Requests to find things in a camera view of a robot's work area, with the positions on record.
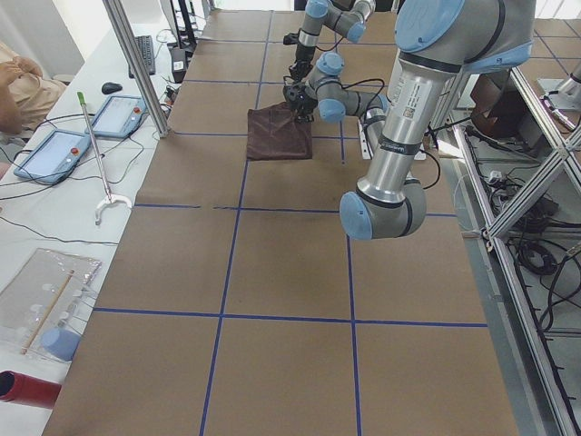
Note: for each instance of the reacher grabber stick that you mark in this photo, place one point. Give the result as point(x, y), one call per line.
point(110, 198)

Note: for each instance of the red cylinder bottle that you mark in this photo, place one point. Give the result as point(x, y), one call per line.
point(26, 390)

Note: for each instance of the far teach pendant tablet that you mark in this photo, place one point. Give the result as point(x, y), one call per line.
point(119, 116)

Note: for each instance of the black keyboard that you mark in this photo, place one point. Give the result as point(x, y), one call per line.
point(146, 50)

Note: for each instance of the brown t-shirt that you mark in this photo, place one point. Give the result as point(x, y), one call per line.
point(274, 134)

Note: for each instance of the clear plastic bag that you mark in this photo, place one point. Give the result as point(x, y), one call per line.
point(25, 298)

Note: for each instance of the teach pendant tablet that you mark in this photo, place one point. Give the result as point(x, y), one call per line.
point(54, 158)
point(119, 116)

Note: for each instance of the wooden stick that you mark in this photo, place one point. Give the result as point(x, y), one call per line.
point(26, 346)

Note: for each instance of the seated person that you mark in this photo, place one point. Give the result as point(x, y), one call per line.
point(26, 96)

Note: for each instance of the black box with label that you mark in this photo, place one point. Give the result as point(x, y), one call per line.
point(179, 64)

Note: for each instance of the black computer mouse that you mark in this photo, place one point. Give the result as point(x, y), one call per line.
point(111, 88)

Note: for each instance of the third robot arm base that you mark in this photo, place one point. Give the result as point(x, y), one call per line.
point(561, 96)

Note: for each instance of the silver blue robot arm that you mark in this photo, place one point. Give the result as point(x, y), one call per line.
point(437, 40)
point(348, 21)

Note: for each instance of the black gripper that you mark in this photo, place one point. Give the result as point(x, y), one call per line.
point(301, 57)
point(303, 103)

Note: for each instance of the aluminium frame rack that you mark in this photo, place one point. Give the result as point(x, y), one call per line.
point(519, 181)

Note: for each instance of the near teach pendant tablet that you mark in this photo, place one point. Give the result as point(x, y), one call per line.
point(54, 158)

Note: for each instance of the aluminium frame post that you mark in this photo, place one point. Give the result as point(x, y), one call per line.
point(125, 37)

